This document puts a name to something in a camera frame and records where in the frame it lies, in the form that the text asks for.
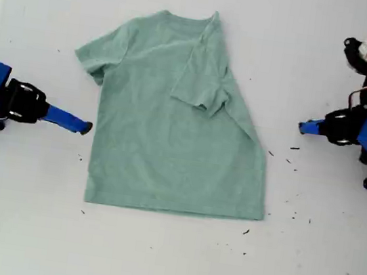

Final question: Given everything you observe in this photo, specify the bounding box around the green t-shirt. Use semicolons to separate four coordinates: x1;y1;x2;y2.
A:
54;0;292;228

